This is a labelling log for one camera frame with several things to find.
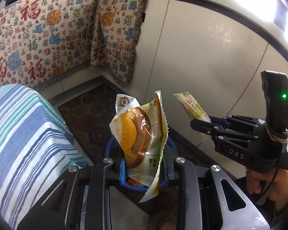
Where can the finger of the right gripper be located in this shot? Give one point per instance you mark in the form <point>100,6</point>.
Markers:
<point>223,122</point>
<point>204,127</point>

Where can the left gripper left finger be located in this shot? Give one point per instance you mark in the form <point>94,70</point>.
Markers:
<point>60,207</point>

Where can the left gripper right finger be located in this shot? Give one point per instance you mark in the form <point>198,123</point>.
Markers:
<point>207,197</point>

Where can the small green white wrapper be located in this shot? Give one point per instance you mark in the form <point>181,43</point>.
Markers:
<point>192,107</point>

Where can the yellow green bread bag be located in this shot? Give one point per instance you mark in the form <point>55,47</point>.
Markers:
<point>141,130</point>

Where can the blue trash basket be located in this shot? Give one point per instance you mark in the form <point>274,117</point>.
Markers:
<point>144,174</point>

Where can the striped blue tablecloth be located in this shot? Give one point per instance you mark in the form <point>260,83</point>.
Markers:
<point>36,147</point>

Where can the white lower cabinets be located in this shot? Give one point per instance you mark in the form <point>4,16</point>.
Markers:
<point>186,47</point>

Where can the hexagon pattern floor mat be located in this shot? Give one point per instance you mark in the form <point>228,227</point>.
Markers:
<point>87,117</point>

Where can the patterned fu character cloth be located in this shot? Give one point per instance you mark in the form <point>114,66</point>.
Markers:
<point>43,41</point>

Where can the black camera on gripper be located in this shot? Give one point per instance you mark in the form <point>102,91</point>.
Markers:
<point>275,88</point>

